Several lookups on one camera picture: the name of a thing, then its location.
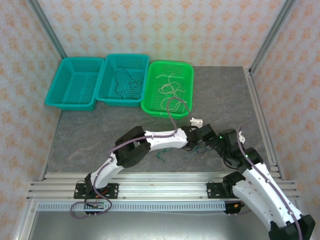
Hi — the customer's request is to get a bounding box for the thin green cable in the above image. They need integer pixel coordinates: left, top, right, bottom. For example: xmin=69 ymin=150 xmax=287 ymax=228
xmin=156 ymin=146 xmax=210 ymax=163

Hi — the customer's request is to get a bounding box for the thin cream white cable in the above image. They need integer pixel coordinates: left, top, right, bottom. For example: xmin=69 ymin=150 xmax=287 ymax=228
xmin=154 ymin=72 xmax=188 ymax=113

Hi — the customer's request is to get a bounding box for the thin dark purple cable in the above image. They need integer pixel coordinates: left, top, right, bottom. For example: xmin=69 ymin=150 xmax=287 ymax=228
xmin=113 ymin=65 xmax=145 ymax=100

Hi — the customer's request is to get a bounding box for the bright green plastic basket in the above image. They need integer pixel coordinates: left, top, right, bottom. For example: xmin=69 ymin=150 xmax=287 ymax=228
xmin=140 ymin=60 xmax=195 ymax=120

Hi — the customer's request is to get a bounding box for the teal plastic basket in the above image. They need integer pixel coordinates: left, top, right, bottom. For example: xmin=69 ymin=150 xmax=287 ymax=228
xmin=44 ymin=56 xmax=105 ymax=112
xmin=95 ymin=53 xmax=150 ymax=108

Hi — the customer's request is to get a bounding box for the left arm mauve cable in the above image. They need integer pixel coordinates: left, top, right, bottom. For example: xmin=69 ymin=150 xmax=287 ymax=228
xmin=69 ymin=96 xmax=191 ymax=219

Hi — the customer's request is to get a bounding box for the arm mauve cable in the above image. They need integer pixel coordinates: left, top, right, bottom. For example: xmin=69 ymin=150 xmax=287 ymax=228
xmin=69 ymin=96 xmax=191 ymax=219
xmin=236 ymin=124 xmax=302 ymax=240

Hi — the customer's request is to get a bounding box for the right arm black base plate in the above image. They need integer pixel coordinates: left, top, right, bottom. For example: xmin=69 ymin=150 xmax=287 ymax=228
xmin=206 ymin=182 xmax=227 ymax=200

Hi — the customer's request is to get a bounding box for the aluminium table side rail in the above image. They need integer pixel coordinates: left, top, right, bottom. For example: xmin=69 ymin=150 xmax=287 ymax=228
xmin=243 ymin=66 xmax=285 ymax=181

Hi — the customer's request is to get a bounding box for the right arm mauve cable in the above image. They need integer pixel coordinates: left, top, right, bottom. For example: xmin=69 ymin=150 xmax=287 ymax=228
xmin=236 ymin=124 xmax=302 ymax=240

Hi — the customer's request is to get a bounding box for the wide aluminium mounting rail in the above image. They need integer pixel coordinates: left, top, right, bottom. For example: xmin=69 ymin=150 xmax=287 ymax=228
xmin=26 ymin=171 xmax=299 ymax=201

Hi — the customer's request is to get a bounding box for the slotted grey cable duct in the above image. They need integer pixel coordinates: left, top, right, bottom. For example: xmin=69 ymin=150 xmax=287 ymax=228
xmin=36 ymin=201 xmax=227 ymax=213

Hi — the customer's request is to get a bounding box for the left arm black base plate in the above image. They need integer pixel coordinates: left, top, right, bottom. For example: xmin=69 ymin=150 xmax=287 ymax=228
xmin=73 ymin=183 xmax=120 ymax=200

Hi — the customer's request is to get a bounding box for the aluminium frame post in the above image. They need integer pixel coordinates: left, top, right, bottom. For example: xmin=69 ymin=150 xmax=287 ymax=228
xmin=26 ymin=0 xmax=68 ymax=60
xmin=248 ymin=0 xmax=298 ymax=73

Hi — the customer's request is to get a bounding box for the aluminium frame leg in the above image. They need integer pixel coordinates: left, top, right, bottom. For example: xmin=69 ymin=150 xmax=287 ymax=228
xmin=12 ymin=199 xmax=37 ymax=240

